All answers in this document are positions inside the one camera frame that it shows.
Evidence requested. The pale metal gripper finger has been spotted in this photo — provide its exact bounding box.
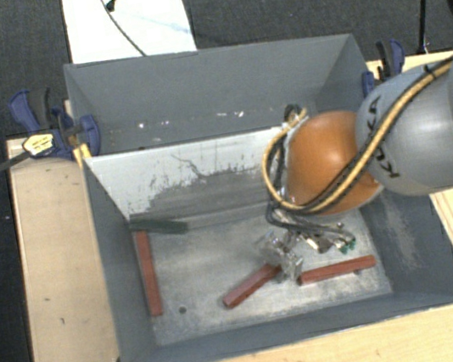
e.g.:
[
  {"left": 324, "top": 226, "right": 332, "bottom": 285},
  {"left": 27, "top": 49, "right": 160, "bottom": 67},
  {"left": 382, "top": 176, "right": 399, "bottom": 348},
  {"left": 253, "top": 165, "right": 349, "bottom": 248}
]
[
  {"left": 270, "top": 248, "right": 308, "bottom": 286},
  {"left": 254, "top": 228, "right": 296, "bottom": 269}
]

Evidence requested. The red-brown flat block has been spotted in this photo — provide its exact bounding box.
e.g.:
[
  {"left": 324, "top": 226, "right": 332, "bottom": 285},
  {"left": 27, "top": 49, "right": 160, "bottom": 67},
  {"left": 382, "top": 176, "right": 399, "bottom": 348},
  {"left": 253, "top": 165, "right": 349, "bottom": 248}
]
[
  {"left": 133, "top": 230, "right": 165, "bottom": 319},
  {"left": 294, "top": 253, "right": 379, "bottom": 287},
  {"left": 217, "top": 261, "right": 288, "bottom": 311}
]

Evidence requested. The dark green flat block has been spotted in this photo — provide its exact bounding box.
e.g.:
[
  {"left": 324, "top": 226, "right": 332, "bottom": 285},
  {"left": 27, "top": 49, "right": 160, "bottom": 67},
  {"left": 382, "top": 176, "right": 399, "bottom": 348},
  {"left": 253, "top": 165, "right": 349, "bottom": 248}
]
[{"left": 126, "top": 209, "right": 191, "bottom": 244}]

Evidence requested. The grey metal bin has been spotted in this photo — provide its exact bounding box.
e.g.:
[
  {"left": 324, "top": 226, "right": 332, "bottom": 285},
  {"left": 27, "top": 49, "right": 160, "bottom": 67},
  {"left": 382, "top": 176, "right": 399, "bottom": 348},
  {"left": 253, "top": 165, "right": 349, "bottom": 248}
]
[{"left": 62, "top": 3, "right": 453, "bottom": 362}]

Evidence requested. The pale wood board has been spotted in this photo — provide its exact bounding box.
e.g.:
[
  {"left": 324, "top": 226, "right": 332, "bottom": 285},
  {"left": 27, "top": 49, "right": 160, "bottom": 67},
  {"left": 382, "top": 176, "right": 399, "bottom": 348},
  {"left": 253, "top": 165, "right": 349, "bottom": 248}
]
[{"left": 0, "top": 126, "right": 122, "bottom": 362}]

